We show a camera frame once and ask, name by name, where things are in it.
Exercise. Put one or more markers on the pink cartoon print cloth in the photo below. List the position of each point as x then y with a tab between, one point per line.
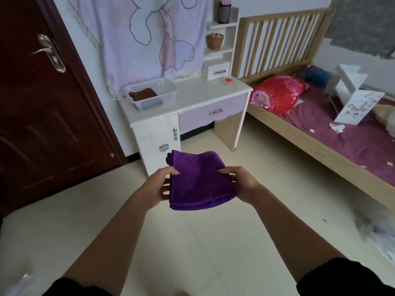
145	36

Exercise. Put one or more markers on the purple cloth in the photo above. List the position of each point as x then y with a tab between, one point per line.
199	181

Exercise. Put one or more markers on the white desk shelf unit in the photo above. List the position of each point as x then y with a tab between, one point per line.
220	49

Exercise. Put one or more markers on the white plastic basket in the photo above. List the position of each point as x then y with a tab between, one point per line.
152	94

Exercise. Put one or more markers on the dark purple cup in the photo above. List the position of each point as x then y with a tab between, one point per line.
224	12

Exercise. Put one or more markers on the person's left hand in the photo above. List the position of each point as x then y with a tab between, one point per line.
154	189

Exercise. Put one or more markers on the person's right hand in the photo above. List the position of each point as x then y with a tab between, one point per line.
245	184

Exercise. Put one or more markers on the dark blue cloth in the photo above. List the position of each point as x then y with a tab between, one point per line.
314	75

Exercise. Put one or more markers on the person's right forearm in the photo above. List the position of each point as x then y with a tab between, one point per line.
296	234

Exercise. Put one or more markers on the white box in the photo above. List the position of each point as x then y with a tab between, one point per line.
347	84

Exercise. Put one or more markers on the purple bed sheet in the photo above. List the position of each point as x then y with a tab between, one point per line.
351	132

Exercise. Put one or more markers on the person's left thumb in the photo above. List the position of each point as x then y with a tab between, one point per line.
171	171

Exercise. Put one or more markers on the clear plastic bag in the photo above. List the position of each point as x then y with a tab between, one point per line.
378	237

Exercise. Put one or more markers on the crumpled white paper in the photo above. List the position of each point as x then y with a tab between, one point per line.
337	127

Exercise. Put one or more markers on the small red and white object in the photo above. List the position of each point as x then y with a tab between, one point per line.
228	81

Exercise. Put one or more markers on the plush toy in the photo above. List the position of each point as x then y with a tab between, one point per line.
385	115

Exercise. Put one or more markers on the red floral pillow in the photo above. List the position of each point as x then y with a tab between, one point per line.
276	94

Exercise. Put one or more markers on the white desk with purple drawer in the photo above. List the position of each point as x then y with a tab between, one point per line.
188	114

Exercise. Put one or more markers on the brown bowl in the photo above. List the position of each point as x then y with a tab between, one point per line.
214	41

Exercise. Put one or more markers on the folded brown cloth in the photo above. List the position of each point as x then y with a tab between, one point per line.
143	94

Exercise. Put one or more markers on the wooden bed frame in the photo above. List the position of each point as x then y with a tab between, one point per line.
308	126

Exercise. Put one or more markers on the dark red wooden door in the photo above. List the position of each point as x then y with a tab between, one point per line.
46	104

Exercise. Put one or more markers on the person's right thumb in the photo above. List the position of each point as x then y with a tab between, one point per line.
227	171

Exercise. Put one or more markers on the grey hanging cloth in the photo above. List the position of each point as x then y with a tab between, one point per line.
364	24

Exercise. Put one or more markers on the white printed paper sheet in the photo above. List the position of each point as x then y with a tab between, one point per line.
359	107

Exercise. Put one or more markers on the person's left forearm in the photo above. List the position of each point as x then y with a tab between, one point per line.
114	240

